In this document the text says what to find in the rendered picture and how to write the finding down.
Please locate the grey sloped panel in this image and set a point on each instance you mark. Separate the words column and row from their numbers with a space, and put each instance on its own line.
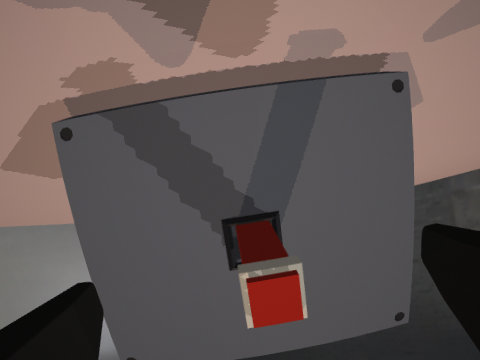
column 156, row 190

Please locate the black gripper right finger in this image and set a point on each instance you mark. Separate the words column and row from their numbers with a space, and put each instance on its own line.
column 452, row 257

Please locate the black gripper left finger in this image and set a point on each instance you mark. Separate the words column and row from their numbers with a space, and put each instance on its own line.
column 68, row 327

